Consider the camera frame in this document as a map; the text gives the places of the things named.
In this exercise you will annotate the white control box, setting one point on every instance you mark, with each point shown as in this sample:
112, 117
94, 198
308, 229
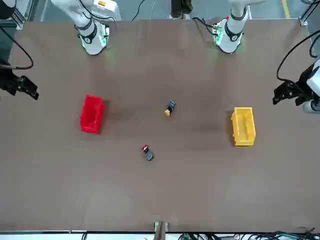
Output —
107, 8

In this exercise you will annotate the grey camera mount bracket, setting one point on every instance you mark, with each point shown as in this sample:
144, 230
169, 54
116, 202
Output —
162, 227

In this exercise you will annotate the person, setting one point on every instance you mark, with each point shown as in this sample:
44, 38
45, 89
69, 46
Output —
181, 7

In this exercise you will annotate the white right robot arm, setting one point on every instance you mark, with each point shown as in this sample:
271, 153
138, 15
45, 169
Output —
91, 37

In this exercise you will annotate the red-capped medicine bottle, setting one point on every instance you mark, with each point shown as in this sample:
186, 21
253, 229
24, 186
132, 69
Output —
149, 156

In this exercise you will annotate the red plastic storage box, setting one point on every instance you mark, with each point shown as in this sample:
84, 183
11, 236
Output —
87, 125

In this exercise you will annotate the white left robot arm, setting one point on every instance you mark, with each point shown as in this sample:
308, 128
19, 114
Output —
232, 37

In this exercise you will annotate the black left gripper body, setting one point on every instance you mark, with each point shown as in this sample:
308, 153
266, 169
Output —
304, 90

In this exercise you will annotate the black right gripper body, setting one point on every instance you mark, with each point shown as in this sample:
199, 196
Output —
8, 80

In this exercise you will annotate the yellow-capped medicine bottle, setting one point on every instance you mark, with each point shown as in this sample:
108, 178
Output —
168, 110

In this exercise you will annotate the aluminium frame post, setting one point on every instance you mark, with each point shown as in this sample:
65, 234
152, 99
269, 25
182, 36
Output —
18, 18
305, 15

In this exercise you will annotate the yellow plastic storage box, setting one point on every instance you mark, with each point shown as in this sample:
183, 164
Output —
250, 130

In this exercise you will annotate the green circuit board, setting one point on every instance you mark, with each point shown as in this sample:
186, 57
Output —
185, 236

